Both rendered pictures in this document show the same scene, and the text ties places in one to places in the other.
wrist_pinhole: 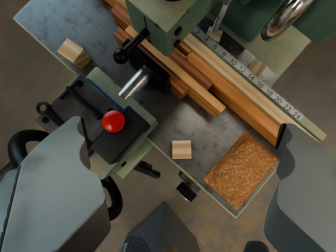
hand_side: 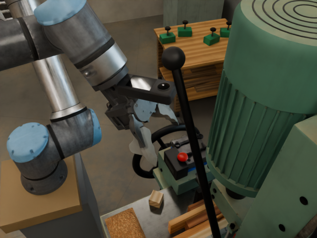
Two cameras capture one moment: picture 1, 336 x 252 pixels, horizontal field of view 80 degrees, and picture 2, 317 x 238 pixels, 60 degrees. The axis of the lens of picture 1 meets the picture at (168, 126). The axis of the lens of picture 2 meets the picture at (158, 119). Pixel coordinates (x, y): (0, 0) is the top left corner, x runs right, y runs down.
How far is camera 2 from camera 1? 0.54 m
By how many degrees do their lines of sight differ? 46
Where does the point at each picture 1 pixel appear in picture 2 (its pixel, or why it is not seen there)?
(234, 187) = (120, 218)
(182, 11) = (221, 190)
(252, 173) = (122, 231)
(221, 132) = (155, 230)
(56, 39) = not seen: hidden behind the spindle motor
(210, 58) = (205, 231)
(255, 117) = not seen: outside the picture
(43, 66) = not seen: hidden behind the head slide
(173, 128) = (170, 202)
